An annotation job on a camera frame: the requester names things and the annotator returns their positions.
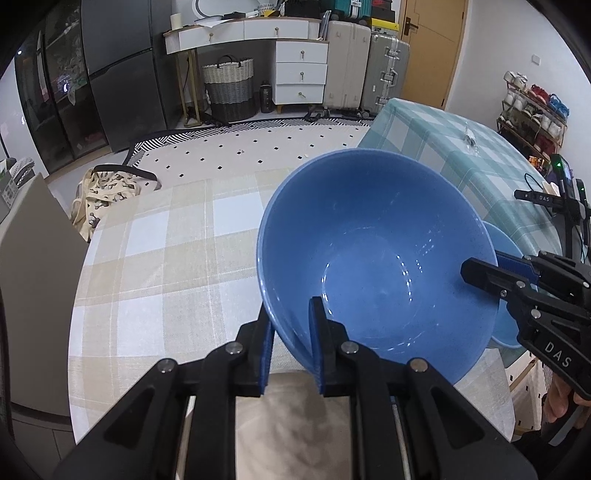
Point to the silver suitcase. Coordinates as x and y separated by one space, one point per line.
385 74

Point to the rows of shoes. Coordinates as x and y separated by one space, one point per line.
540 106

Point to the person's right hand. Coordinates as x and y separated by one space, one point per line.
558 401

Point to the black bag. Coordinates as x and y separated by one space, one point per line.
302 7

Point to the white desk with drawers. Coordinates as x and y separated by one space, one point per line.
295 64

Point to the black device with green light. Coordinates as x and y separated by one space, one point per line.
562 170

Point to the metal shoe rack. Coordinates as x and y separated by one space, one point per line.
505 127

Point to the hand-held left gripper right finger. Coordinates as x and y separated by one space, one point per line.
316 341

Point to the small clear object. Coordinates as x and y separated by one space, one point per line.
471 138

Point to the green suitcase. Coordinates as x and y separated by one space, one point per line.
351 7

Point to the dark grey refrigerator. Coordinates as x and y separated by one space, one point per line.
124 69

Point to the white round mirror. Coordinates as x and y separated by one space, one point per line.
207 9

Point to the person's dark clothing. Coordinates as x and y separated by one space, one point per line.
531 447

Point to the black bottle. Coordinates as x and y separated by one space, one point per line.
266 98

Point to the beige suitcase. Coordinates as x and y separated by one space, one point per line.
346 69

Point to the large blue bowl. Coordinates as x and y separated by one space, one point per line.
378 230

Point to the white patterned rug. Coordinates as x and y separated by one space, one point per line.
258 147

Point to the beige plaid tablecloth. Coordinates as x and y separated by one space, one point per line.
161 258

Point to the black glass-door cabinet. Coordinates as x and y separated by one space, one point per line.
51 87

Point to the grey white woven basket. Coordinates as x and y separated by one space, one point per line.
229 87

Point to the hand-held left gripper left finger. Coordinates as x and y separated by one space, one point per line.
265 364

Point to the small ribbed blue bowl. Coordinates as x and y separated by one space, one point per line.
503 240

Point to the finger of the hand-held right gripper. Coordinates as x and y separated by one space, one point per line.
485 274
512 263

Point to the grey labelled box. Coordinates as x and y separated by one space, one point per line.
10 194

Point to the wooden door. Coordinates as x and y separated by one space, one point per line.
431 50

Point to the green plaid tablecloth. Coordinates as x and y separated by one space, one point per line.
438 152

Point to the printed tote bag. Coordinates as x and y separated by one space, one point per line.
104 194

